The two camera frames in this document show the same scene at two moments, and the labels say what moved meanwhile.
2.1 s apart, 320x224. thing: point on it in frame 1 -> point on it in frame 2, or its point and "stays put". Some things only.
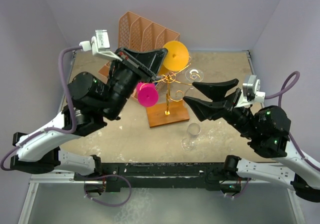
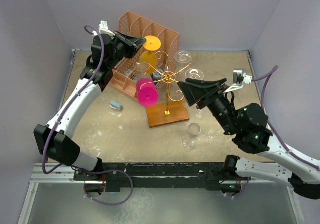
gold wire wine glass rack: (174, 109) stays put
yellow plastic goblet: (177, 57) -> (148, 59)
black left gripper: (147, 64) -> (131, 43)
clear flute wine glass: (194, 75) stays put
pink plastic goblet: (147, 94) stays put
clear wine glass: (193, 130) stays put
